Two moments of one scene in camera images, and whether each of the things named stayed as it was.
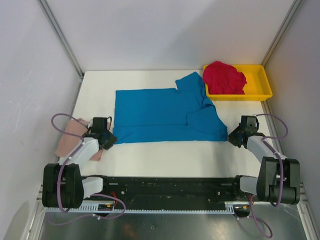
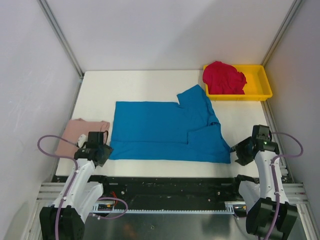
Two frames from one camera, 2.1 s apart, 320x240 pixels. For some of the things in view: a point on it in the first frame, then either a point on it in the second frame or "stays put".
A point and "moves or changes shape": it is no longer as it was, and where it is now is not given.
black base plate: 171,191 stays put
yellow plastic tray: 258,86 stays put
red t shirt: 221,78 stays put
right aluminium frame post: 293,9 stays put
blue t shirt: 169,114 moves or changes shape
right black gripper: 231,137 to 242,158
